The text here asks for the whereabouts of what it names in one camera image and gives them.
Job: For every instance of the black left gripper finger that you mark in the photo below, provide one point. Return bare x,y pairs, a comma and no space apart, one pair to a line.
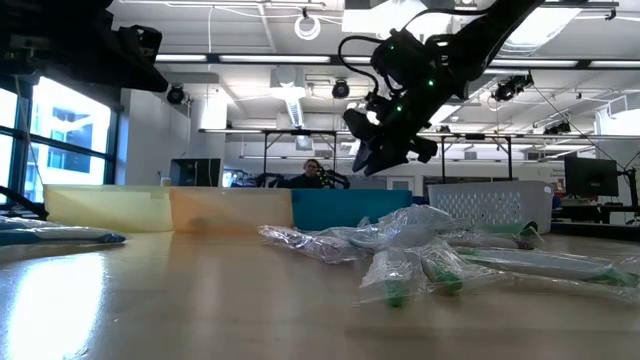
147,67
145,84

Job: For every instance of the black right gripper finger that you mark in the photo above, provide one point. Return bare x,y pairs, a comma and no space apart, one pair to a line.
392,156
366,157

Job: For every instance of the green toothbrush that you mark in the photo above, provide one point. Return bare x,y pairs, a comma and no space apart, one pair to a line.
397,297
550,265
480,241
450,282

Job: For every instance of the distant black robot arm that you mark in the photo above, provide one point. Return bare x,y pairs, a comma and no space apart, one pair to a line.
335,177
272,180

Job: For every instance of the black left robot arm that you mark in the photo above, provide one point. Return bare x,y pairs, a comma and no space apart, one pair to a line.
50,10

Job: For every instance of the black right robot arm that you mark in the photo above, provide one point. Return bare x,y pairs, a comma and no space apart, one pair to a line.
490,35

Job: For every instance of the pile of bagged toothbrushes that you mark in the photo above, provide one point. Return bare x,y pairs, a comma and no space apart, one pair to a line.
310,244

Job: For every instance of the black ceiling spotlight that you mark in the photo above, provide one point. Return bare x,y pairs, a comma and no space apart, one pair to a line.
175,94
340,89
505,91

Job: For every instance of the teal plastic bin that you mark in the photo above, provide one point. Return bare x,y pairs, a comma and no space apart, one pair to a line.
345,210

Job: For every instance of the person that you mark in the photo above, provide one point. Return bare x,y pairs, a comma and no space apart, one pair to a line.
311,172

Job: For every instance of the purple toothbrush in clear wrapper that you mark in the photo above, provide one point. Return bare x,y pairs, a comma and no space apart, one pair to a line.
410,225

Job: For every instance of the large window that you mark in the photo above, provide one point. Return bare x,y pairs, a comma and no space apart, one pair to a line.
70,130

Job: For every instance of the small yellow cup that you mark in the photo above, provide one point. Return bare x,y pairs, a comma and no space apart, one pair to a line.
165,181

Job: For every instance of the black flat screen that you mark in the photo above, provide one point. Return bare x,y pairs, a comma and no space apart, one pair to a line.
195,172

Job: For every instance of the white perforated plastic basket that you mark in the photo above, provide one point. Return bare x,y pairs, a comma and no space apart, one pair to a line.
490,205

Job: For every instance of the long ceiling light strip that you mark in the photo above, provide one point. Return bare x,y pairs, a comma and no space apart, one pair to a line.
275,58

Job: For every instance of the yellow plastic bin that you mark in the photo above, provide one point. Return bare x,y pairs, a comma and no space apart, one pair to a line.
110,207

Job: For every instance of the orange plastic bin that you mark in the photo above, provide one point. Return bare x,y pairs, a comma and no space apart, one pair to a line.
230,210

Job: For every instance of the black computer monitor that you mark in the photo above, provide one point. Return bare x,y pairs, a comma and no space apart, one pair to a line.
591,176

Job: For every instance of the dark desk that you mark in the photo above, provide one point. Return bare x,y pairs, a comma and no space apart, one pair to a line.
590,210

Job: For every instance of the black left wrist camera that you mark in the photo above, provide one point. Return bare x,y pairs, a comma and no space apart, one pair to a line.
140,37

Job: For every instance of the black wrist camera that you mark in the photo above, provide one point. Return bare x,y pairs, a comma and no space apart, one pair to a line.
140,37
360,125

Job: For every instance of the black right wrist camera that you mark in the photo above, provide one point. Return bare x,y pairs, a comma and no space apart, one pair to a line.
360,125

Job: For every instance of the black metal gantry frame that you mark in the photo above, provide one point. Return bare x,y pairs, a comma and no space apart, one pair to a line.
475,136
300,132

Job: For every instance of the black aluminium table frame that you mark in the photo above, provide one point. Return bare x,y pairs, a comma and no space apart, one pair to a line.
25,202

